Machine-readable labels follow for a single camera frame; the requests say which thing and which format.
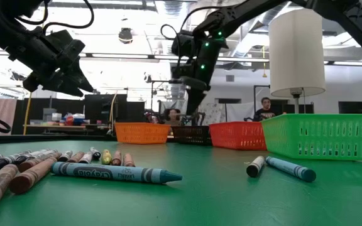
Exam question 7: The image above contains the person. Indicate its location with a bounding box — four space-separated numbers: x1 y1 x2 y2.
163 108 182 126
253 97 278 122

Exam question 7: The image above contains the orange plastic basket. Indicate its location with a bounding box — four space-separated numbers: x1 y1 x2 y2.
114 122 172 145

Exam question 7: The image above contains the black partition wall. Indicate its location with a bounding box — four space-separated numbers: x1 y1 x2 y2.
13 94 146 136

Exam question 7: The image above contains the white board panel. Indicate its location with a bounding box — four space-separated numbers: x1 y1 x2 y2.
198 102 255 123

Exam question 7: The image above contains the ceiling light bar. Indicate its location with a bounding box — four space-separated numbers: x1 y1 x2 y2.
64 52 270 63

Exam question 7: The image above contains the red plastic basket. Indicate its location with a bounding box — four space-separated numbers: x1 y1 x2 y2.
208 121 267 151

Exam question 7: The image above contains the grey storage box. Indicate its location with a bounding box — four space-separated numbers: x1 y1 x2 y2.
42 108 58 122

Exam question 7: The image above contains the black ceiling fixture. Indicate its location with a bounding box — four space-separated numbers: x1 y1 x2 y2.
118 27 134 45

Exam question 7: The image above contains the black computer monitor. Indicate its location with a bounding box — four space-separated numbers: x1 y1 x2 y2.
337 100 362 119

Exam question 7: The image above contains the red blue supplies pile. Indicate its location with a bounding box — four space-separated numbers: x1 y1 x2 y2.
60 112 91 126

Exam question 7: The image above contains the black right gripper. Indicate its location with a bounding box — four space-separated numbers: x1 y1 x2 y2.
170 76 212 116

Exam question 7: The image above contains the blue crayon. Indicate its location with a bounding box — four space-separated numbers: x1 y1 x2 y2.
50 161 184 185
265 156 317 183

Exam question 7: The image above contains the white lamp shade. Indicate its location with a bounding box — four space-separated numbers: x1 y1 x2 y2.
268 8 326 98

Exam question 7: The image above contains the yellow crayon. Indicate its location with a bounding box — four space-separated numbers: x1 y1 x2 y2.
101 149 112 166

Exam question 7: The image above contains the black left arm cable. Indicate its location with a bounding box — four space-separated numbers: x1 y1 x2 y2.
16 0 94 35

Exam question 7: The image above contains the wooden workbench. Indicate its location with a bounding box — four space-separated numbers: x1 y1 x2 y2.
23 124 109 136

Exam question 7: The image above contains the green plastic basket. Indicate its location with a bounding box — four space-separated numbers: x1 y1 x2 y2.
261 113 362 161

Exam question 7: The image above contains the black plastic basket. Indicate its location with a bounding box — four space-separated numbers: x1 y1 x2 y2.
170 125 213 146

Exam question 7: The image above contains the metal lamp pole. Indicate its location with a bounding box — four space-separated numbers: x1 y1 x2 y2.
289 87 304 114

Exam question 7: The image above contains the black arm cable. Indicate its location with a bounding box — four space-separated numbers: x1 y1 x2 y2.
160 6 219 68
16 0 94 35

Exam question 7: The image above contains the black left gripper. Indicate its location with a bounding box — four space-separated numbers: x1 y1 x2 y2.
9 31 94 97

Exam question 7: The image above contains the black table frame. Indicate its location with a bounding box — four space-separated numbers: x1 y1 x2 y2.
0 134 362 151

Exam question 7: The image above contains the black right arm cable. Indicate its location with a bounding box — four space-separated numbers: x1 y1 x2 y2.
160 6 219 68

